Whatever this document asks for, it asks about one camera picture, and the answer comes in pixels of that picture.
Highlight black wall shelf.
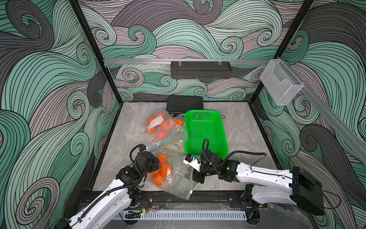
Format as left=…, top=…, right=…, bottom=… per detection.
left=171, top=62, right=233, bottom=80

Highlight orange in bag upper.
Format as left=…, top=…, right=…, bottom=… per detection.
left=152, top=174, right=165, bottom=187

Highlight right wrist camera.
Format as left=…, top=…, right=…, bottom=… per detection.
left=183, top=154, right=201, bottom=172

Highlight orange in bag lower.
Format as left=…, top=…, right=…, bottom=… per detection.
left=151, top=169, right=160, bottom=176

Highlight white slotted cable duct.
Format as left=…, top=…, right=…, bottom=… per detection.
left=114, top=210, right=247, bottom=221

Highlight aluminium wall rail right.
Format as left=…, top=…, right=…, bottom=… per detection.
left=277, top=58, right=366, bottom=164

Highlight clear acrylic wall holder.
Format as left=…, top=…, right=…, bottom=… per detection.
left=260, top=59, right=304, bottom=106

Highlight aluminium wall rail back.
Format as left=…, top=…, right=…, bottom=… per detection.
left=103, top=58, right=270, bottom=65

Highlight clear bag of oranges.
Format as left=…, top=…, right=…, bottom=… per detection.
left=146, top=112, right=186, bottom=152

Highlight orange in bag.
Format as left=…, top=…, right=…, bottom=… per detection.
left=151, top=169, right=160, bottom=176
left=152, top=174, right=165, bottom=187

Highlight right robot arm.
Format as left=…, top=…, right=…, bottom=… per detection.
left=183, top=139, right=325, bottom=216

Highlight green printed zip-top bag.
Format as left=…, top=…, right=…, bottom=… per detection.
left=147, top=142, right=197, bottom=200

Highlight black flat box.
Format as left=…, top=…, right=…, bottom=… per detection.
left=166, top=95, right=204, bottom=115

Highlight aluminium wall rail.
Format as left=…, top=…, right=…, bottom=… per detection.
left=277, top=58, right=366, bottom=164
left=103, top=58, right=270, bottom=65

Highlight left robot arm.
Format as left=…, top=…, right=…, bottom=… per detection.
left=52, top=144, right=159, bottom=229

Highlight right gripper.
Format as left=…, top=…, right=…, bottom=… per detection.
left=183, top=160, right=220, bottom=184

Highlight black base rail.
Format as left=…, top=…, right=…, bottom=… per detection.
left=127, top=190, right=260, bottom=210

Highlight green plastic basket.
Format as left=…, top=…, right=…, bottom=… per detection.
left=184, top=110, right=228, bottom=158

